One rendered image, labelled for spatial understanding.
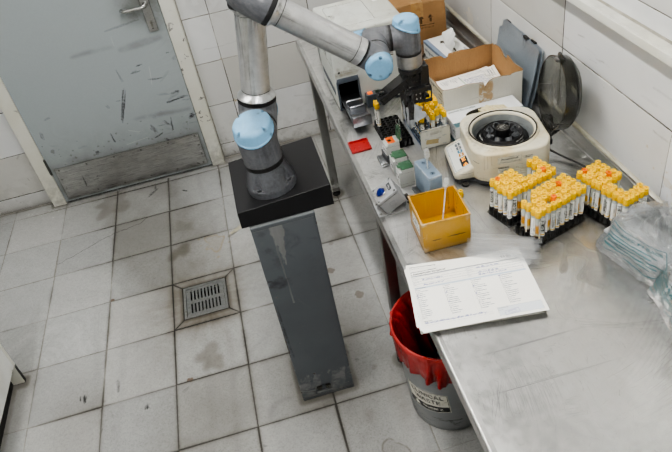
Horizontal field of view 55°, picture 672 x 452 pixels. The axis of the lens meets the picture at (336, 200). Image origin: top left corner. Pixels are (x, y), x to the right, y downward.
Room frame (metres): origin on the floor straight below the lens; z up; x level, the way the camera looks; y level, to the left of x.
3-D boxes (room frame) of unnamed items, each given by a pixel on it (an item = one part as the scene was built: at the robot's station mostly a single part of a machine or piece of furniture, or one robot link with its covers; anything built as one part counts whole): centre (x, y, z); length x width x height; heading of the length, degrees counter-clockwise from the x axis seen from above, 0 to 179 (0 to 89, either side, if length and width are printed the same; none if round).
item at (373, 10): (2.21, -0.20, 1.03); 0.31 x 0.27 x 0.30; 6
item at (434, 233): (1.31, -0.26, 0.93); 0.13 x 0.13 x 0.10; 4
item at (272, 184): (1.60, 0.18, 0.99); 0.15 x 0.15 x 0.10
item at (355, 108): (2.01, -0.13, 0.92); 0.21 x 0.07 x 0.05; 6
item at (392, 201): (1.47, -0.17, 0.92); 0.13 x 0.07 x 0.08; 96
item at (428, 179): (1.48, -0.28, 0.92); 0.10 x 0.07 x 0.10; 13
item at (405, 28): (1.71, -0.29, 1.29); 0.09 x 0.08 x 0.11; 87
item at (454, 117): (1.76, -0.53, 0.92); 0.24 x 0.12 x 0.10; 96
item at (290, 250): (1.60, 0.18, 0.44); 0.20 x 0.20 x 0.87; 6
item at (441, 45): (2.30, -0.55, 0.94); 0.22 x 0.12 x 0.13; 10
